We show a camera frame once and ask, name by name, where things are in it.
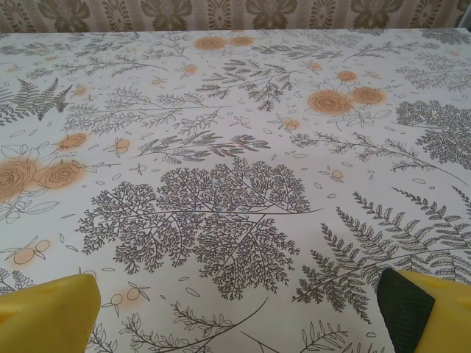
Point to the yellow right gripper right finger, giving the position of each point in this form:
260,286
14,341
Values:
441,323

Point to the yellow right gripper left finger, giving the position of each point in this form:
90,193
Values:
48,316

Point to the floral patterned table cover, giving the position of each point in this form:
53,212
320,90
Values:
235,147

